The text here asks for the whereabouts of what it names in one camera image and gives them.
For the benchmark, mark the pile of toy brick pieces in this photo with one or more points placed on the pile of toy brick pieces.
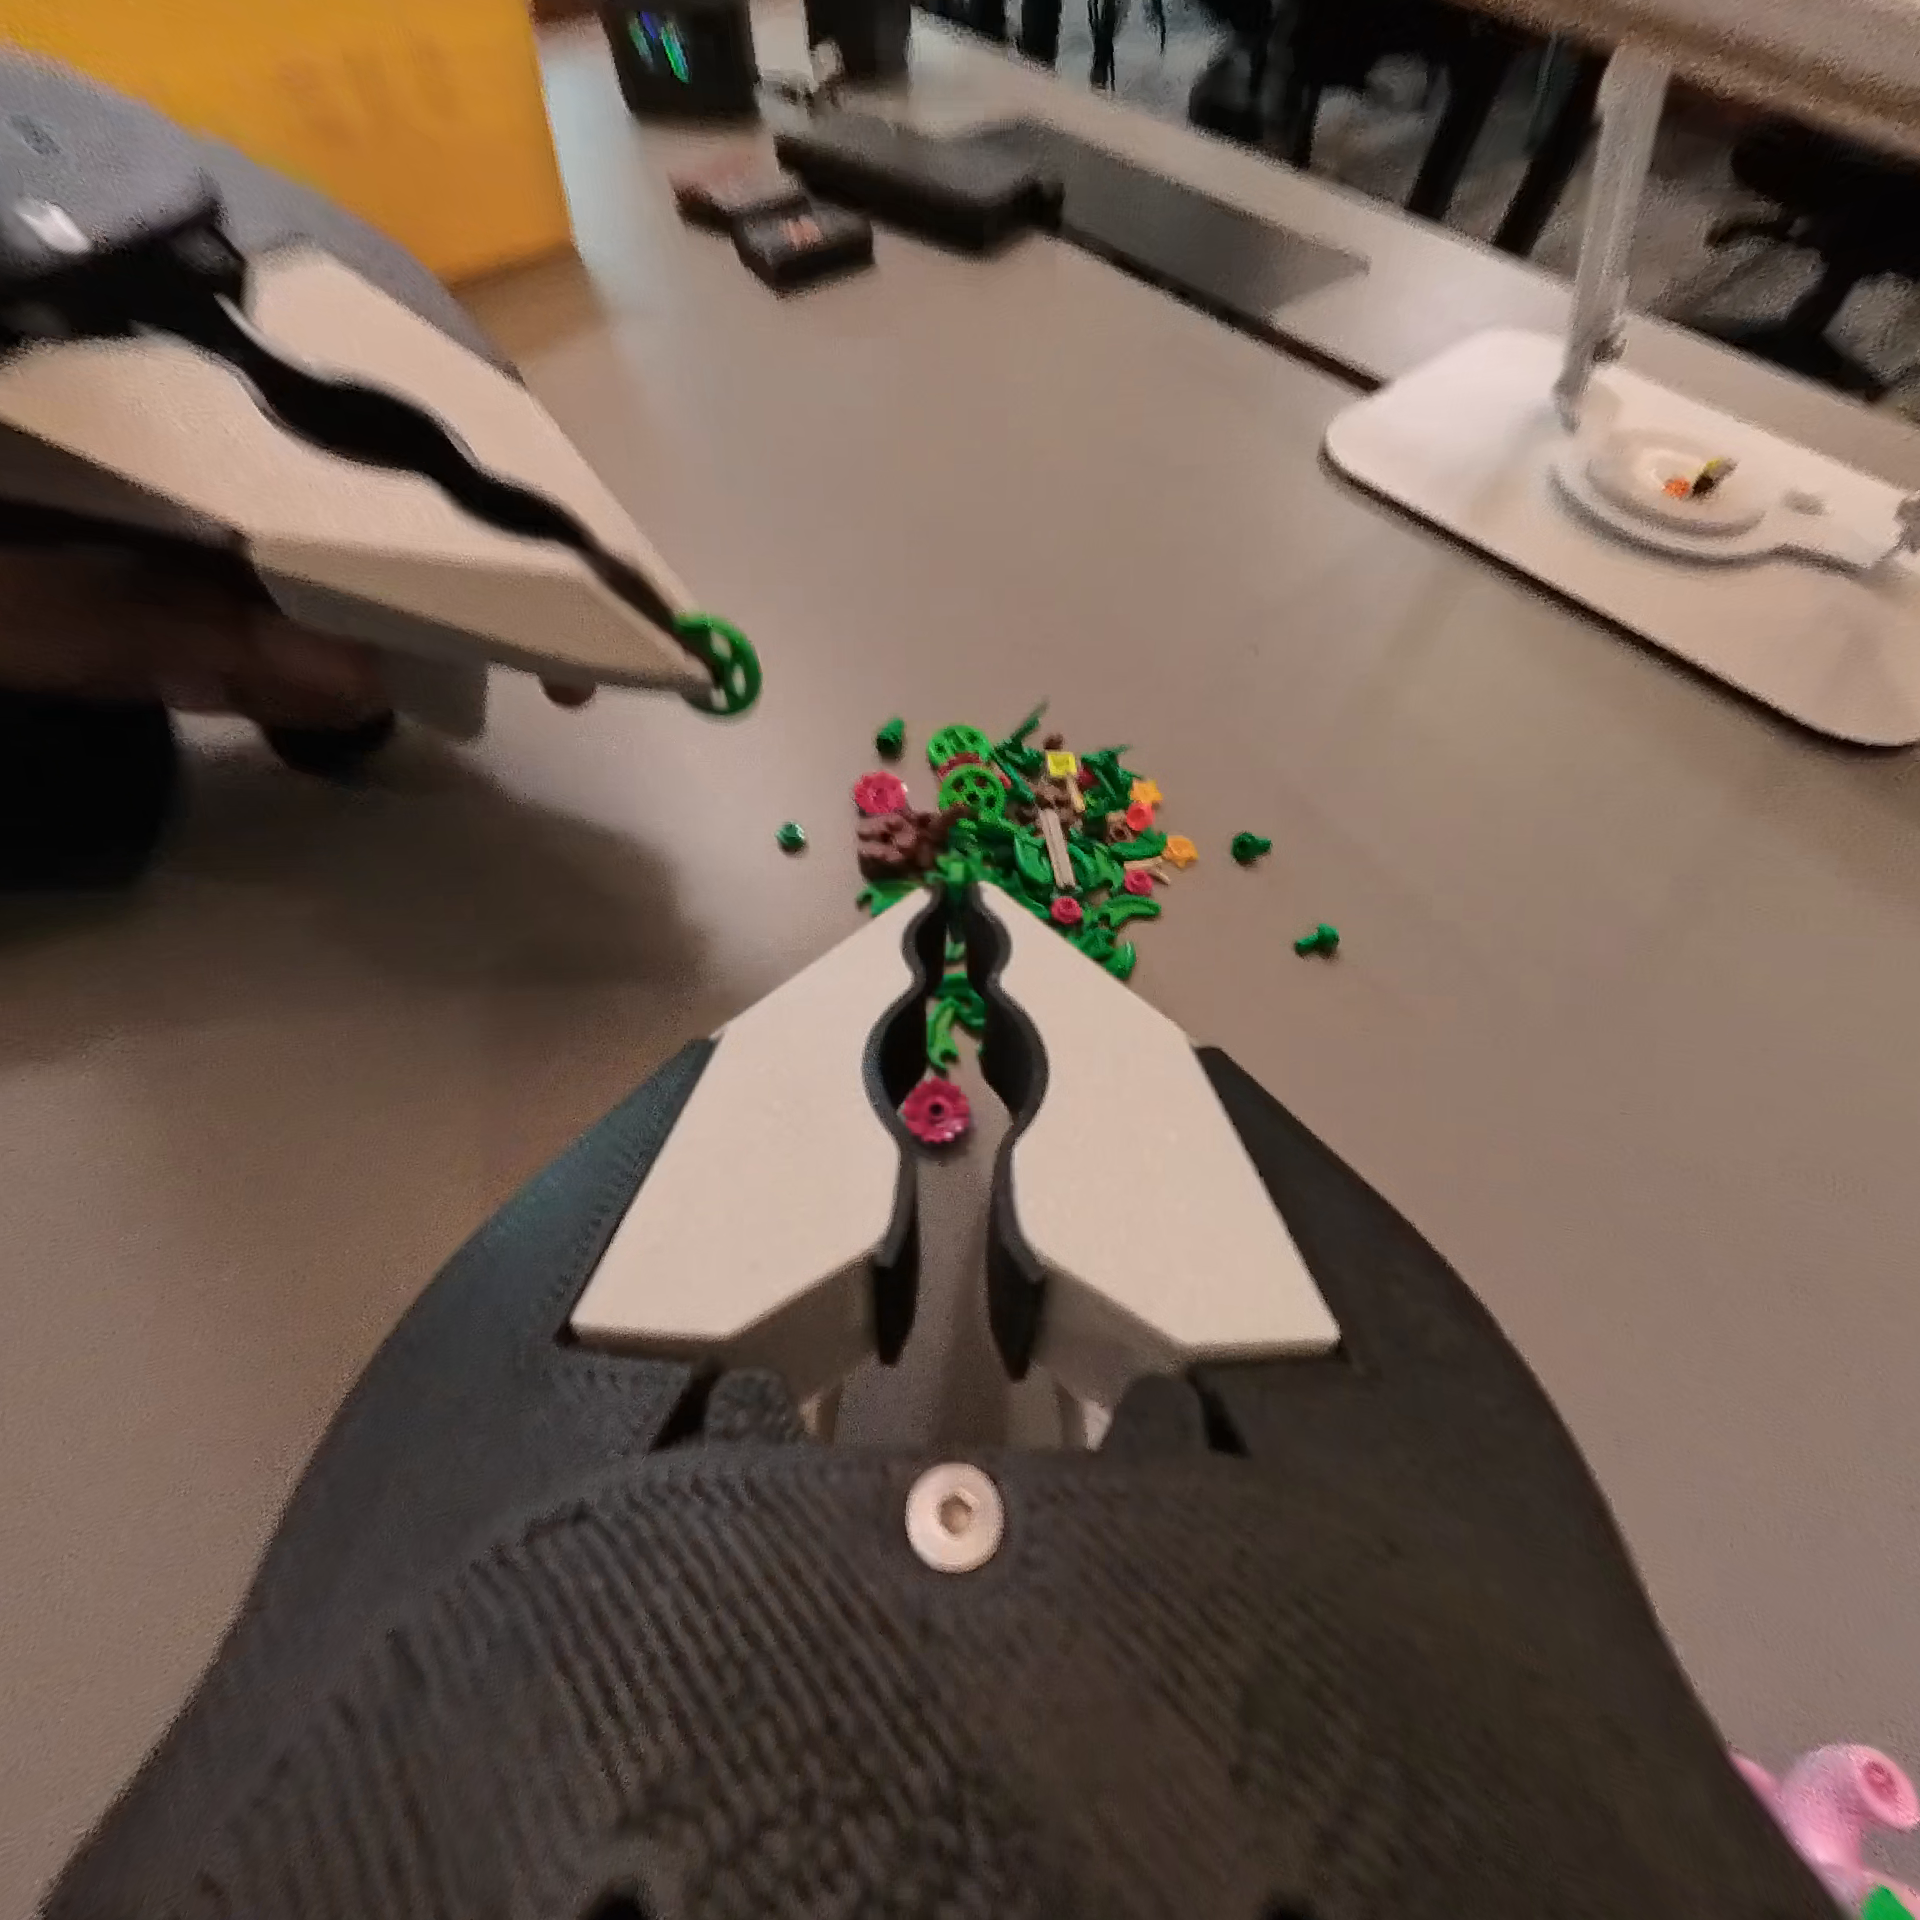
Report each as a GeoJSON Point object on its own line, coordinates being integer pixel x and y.
{"type": "Point", "coordinates": [1049, 839]}

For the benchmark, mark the person's left forearm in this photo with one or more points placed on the person's left forearm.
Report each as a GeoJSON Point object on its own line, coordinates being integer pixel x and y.
{"type": "Point", "coordinates": [74, 793]}

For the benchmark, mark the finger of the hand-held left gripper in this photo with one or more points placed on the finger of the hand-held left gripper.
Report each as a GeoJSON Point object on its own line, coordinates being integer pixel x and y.
{"type": "Point", "coordinates": [300, 495]}
{"type": "Point", "coordinates": [436, 359]}

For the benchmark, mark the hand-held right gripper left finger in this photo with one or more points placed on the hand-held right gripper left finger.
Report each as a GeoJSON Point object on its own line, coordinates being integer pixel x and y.
{"type": "Point", "coordinates": [750, 1200]}

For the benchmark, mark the black desk mat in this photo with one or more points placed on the black desk mat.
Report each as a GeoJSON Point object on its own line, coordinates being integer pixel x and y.
{"type": "Point", "coordinates": [1200, 225]}

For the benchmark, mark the white metal stand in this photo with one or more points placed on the white metal stand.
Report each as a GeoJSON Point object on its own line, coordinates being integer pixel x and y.
{"type": "Point", "coordinates": [1500, 452]}

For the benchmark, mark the black charging case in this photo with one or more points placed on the black charging case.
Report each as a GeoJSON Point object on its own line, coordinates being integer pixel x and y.
{"type": "Point", "coordinates": [864, 37]}
{"type": "Point", "coordinates": [674, 51]}

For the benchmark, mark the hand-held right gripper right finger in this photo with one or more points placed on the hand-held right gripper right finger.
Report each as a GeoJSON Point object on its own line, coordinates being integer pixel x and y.
{"type": "Point", "coordinates": [1171, 1200]}

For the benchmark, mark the yellow plastic bin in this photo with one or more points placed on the yellow plastic bin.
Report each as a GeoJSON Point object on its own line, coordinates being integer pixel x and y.
{"type": "Point", "coordinates": [373, 89]}

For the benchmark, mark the green toy wheel piece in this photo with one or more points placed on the green toy wheel piece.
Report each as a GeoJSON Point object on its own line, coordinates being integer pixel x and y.
{"type": "Point", "coordinates": [748, 669]}

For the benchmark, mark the green toy leaf piece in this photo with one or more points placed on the green toy leaf piece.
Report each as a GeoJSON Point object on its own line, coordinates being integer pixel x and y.
{"type": "Point", "coordinates": [1317, 940]}

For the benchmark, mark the person's left hand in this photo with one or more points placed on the person's left hand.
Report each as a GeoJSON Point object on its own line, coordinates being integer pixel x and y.
{"type": "Point", "coordinates": [149, 631]}

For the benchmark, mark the pink toy flower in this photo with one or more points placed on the pink toy flower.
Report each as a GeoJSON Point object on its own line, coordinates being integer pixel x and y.
{"type": "Point", "coordinates": [880, 792]}
{"type": "Point", "coordinates": [935, 1108]}

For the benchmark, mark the flat black box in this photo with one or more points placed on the flat black box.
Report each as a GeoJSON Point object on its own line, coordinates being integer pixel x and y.
{"type": "Point", "coordinates": [915, 164]}

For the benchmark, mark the small black pack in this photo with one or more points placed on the small black pack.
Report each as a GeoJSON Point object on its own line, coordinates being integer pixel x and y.
{"type": "Point", "coordinates": [742, 187]}
{"type": "Point", "coordinates": [802, 244]}

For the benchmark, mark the pink toy brick flowerpot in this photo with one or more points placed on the pink toy brick flowerpot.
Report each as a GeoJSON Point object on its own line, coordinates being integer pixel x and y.
{"type": "Point", "coordinates": [1844, 1799]}

